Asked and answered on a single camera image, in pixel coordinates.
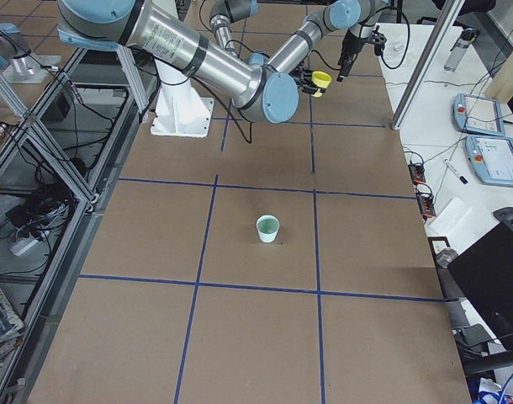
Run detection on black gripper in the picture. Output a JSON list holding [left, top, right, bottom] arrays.
[[292, 68, 313, 92], [336, 24, 366, 82]]

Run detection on yellow paper cup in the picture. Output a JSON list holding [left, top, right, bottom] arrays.
[[311, 71, 332, 98]]

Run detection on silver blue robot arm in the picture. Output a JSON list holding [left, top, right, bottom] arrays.
[[209, 1, 321, 95], [57, 1, 387, 123]]

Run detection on green paper cup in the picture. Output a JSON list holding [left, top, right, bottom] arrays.
[[256, 215, 280, 243]]

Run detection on clear water bottle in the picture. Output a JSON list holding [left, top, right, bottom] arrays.
[[444, 28, 480, 72]]

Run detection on orange black power strip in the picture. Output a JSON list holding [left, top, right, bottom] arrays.
[[408, 162, 426, 185]]

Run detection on upper teach pendant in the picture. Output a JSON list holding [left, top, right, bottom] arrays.
[[452, 93, 505, 136]]

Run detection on teach pendant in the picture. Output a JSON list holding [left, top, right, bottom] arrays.
[[465, 135, 513, 188], [452, 93, 505, 136]]

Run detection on black marker pen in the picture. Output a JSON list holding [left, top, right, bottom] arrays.
[[444, 159, 468, 184]]

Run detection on lower teach pendant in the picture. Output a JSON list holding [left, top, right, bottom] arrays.
[[465, 135, 513, 188]]

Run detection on white paper pad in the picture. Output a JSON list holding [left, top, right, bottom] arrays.
[[427, 197, 473, 236]]

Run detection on black monitor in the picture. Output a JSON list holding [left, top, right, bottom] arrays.
[[448, 222, 513, 350]]

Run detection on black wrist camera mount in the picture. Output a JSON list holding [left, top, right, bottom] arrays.
[[368, 25, 387, 57]]

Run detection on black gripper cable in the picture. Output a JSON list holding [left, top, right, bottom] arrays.
[[373, 0, 411, 71]]

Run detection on aluminium frame post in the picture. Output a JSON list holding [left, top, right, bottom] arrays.
[[390, 0, 465, 130]]

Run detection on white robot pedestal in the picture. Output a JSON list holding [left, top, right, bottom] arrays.
[[151, 59, 214, 138]]

